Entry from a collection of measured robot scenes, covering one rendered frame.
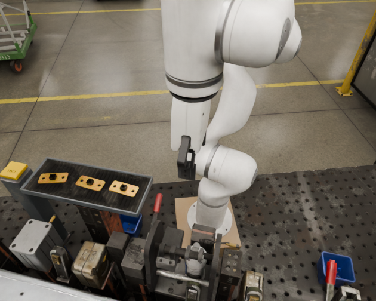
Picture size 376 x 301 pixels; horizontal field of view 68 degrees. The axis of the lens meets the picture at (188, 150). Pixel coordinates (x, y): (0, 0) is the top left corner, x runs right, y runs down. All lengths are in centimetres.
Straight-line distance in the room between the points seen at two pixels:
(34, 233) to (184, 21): 74
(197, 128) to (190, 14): 16
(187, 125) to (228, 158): 47
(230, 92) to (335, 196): 94
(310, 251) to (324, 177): 45
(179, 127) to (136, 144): 228
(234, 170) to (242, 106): 19
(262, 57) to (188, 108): 13
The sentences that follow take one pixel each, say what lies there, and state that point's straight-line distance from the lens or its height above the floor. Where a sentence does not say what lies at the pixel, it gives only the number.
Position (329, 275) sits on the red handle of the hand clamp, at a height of 113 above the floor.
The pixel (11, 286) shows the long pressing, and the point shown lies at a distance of 101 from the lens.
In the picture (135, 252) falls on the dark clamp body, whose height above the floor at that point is 108.
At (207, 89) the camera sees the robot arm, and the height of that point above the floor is 162.
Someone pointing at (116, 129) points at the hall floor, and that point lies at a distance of 290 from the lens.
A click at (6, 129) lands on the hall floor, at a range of 334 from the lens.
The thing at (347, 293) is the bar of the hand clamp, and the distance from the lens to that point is 73.
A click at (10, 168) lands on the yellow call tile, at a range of 106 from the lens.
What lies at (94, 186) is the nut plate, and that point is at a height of 116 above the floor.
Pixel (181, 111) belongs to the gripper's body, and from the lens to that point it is 41.
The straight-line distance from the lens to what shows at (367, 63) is 350.
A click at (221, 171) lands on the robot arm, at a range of 87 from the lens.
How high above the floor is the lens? 183
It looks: 45 degrees down
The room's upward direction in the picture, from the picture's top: straight up
